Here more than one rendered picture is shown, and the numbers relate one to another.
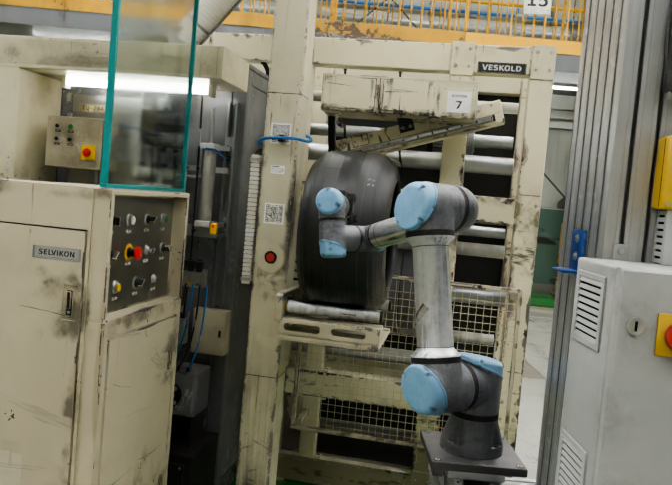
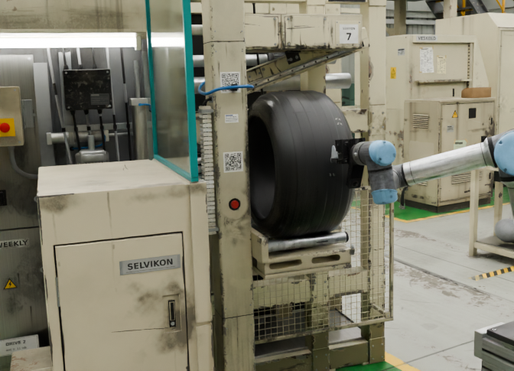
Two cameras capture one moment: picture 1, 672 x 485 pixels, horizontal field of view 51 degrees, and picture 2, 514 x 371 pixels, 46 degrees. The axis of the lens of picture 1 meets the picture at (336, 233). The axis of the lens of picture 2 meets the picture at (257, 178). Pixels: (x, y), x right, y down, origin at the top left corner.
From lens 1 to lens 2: 1.38 m
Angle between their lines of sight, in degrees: 30
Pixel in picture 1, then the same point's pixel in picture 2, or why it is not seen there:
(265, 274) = (232, 221)
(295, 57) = (235, 4)
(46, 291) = (143, 308)
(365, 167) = (325, 107)
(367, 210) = not seen: hidden behind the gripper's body
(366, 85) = (269, 24)
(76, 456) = not seen: outside the picture
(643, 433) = not seen: outside the picture
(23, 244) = (106, 264)
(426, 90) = (321, 24)
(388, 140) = (279, 72)
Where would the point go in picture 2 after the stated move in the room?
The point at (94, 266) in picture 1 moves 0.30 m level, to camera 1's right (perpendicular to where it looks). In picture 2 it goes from (196, 268) to (295, 248)
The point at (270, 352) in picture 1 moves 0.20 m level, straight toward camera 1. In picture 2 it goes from (245, 292) to (275, 307)
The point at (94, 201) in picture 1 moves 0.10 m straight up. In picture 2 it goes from (185, 198) to (183, 158)
